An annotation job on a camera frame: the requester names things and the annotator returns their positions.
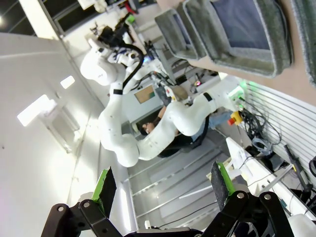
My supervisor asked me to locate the slotted aluminium table frame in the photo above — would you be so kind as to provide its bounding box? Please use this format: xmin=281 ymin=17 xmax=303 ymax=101
xmin=209 ymin=81 xmax=316 ymax=173

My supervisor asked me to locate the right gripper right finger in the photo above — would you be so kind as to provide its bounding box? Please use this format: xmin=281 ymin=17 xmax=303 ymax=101
xmin=202 ymin=161 xmax=294 ymax=237

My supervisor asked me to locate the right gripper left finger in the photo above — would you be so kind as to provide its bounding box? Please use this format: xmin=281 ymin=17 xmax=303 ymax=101
xmin=43 ymin=166 xmax=124 ymax=237

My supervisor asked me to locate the seated person in jeans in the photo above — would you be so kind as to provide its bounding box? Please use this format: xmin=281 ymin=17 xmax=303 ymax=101
xmin=137 ymin=107 xmax=234 ymax=158

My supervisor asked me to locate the large rectangular ceiling light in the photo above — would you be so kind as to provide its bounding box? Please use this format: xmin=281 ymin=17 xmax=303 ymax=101
xmin=17 ymin=95 xmax=56 ymax=126

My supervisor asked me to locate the black handled tool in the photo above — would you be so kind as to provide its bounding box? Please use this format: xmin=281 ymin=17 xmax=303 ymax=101
xmin=283 ymin=144 xmax=312 ymax=191

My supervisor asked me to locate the brown board with frame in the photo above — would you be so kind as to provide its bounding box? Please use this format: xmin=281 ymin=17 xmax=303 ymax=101
xmin=134 ymin=85 xmax=156 ymax=104

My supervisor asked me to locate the grey fabric basket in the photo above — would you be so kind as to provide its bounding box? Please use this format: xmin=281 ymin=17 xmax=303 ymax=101
xmin=291 ymin=0 xmax=316 ymax=88
xmin=155 ymin=8 xmax=207 ymax=60
xmin=184 ymin=0 xmax=294 ymax=79

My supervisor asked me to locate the yellow red emergency stop button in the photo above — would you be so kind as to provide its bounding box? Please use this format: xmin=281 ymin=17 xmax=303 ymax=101
xmin=227 ymin=111 xmax=244 ymax=125

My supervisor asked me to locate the white frame stand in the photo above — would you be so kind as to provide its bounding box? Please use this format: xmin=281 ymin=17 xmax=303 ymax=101
xmin=206 ymin=137 xmax=272 ymax=198

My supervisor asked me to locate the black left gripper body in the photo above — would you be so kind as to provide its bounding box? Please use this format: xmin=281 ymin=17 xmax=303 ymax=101
xmin=98 ymin=24 xmax=124 ymax=47

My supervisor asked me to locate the left arm black cable sleeve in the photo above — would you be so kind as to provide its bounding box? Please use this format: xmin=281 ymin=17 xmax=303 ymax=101
xmin=120 ymin=43 xmax=145 ymax=96

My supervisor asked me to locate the black cable bundle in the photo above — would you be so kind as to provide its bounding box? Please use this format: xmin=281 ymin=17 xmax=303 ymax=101
xmin=237 ymin=108 xmax=279 ymax=154

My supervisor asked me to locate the small rectangular ceiling light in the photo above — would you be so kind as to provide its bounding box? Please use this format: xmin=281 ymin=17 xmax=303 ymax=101
xmin=60 ymin=75 xmax=75 ymax=89

